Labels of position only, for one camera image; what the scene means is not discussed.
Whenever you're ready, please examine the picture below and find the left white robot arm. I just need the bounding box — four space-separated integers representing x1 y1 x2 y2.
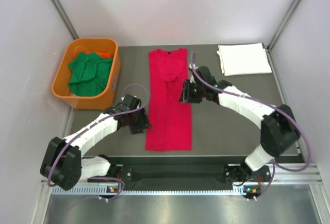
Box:
40 94 151 191

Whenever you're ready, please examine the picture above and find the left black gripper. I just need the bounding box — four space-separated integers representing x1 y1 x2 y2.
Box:
128 106 152 134

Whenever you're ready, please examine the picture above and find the green t shirt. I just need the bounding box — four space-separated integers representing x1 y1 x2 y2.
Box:
68 52 113 97

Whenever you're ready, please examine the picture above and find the orange t shirt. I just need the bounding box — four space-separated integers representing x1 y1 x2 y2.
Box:
86 51 113 59

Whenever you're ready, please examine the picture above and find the orange plastic bin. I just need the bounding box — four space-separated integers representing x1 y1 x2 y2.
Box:
52 37 121 110

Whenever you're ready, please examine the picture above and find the red polo shirt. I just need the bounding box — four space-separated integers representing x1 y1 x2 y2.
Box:
145 48 192 151

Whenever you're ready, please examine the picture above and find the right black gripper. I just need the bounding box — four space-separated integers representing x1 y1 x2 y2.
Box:
179 79 206 104

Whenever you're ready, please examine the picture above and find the folded white t shirt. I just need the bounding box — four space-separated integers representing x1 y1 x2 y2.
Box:
217 43 272 76

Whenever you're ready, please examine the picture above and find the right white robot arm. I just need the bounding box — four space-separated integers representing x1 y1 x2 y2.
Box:
179 64 301 185

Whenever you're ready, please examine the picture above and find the grey slotted cable duct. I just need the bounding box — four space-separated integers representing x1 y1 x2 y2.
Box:
51 183 257 196

